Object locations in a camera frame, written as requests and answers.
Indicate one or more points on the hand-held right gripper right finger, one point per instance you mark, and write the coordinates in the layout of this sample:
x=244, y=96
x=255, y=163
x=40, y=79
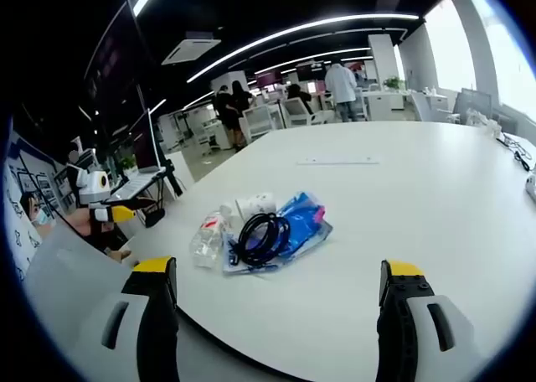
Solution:
x=402, y=315

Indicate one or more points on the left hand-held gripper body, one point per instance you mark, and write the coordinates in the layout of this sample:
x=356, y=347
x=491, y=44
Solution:
x=90, y=185

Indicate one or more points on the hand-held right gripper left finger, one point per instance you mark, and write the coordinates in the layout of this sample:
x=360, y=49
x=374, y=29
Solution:
x=157, y=311

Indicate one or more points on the clear plastic bottle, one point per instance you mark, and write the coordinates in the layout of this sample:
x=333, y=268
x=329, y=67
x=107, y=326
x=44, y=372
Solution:
x=207, y=239

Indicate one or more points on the blue plastic bag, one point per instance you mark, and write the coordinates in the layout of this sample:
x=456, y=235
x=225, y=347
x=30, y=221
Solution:
x=301, y=223

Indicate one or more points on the white laptop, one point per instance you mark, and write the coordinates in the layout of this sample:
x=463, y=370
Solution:
x=134, y=184

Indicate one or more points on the small green plant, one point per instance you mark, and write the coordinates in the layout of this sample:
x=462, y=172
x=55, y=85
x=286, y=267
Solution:
x=127, y=163

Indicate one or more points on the white table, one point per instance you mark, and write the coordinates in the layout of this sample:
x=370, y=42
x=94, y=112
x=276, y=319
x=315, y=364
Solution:
x=377, y=239

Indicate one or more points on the white chair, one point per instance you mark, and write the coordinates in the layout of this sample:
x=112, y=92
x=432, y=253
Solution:
x=298, y=110
x=257, y=121

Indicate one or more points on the white strip on table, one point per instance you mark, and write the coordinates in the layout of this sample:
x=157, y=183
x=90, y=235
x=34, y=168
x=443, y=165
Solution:
x=338, y=161

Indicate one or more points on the ceiling air conditioner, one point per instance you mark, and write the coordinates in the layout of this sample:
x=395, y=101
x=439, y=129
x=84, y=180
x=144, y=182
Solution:
x=190, y=49

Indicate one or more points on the white device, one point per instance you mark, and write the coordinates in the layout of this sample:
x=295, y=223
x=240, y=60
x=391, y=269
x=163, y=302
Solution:
x=532, y=187

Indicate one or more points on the grey desk monitor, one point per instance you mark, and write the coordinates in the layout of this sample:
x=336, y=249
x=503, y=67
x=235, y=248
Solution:
x=473, y=103

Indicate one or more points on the green potted plant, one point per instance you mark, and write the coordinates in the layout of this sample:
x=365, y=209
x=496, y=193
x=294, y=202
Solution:
x=393, y=82

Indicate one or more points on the wall poster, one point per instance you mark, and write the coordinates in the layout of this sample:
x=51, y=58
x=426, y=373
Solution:
x=29, y=214

